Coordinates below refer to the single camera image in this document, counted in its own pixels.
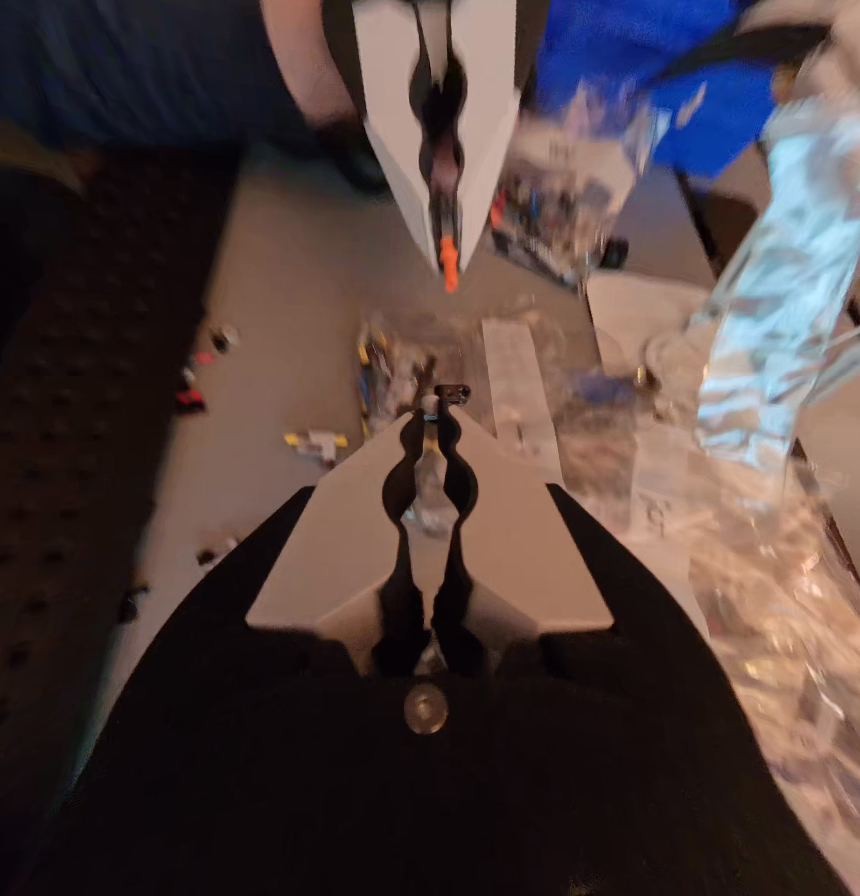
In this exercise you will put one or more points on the clear bag with orange fins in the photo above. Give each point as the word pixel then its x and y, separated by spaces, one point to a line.
pixel 556 203

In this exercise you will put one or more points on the blue plastic bin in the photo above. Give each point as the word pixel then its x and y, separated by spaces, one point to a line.
pixel 647 98

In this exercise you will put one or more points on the pile of clear parts bags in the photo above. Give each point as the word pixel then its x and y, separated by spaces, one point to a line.
pixel 787 350

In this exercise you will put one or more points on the person's left hand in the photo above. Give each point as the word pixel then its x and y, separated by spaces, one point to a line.
pixel 311 63

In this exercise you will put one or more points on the large black rubber tire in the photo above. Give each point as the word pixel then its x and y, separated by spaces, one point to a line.
pixel 363 164

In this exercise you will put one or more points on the black studded mat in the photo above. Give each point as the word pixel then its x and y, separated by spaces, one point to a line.
pixel 66 490

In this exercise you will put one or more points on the small black lego piece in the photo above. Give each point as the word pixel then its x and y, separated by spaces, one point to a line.
pixel 132 602

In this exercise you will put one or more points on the clear bag of mixed pieces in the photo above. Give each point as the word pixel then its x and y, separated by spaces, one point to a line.
pixel 521 392

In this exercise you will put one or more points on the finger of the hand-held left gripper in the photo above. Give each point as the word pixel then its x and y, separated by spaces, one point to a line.
pixel 388 105
pixel 489 84

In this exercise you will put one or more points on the black cylinder piece orange stripe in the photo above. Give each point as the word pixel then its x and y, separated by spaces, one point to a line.
pixel 190 402

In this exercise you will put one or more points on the grey block with yellow pins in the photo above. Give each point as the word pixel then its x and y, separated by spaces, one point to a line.
pixel 318 444

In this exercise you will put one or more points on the small black rubber tire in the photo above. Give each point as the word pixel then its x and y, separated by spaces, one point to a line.
pixel 615 253

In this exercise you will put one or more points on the red and grey pin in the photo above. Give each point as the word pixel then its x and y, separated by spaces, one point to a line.
pixel 204 358

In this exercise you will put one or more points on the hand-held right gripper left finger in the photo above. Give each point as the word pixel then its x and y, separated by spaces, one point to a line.
pixel 318 560

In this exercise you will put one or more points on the orange lego pin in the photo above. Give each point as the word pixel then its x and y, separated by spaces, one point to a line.
pixel 449 264

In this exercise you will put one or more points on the dark grey beam with pins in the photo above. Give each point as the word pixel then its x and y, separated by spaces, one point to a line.
pixel 218 551

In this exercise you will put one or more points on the black curved lego piece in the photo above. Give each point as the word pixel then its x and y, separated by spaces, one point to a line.
pixel 220 341

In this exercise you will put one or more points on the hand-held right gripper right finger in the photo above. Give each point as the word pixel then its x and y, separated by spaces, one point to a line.
pixel 542 560

